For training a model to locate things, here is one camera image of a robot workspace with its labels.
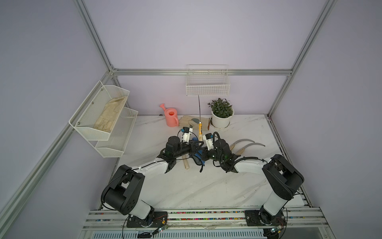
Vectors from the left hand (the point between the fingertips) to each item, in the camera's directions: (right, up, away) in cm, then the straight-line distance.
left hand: (202, 144), depth 83 cm
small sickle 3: (+28, -6, +15) cm, 32 cm away
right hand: (-3, -5, +6) cm, 8 cm away
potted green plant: (+15, +21, +18) cm, 31 cm away
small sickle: (-10, -13, +10) cm, 19 cm away
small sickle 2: (+23, -3, +19) cm, 30 cm away
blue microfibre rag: (-2, -8, 0) cm, 8 cm away
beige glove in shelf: (-50, +20, -1) cm, 54 cm away
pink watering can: (-22, +18, +24) cm, 37 cm away
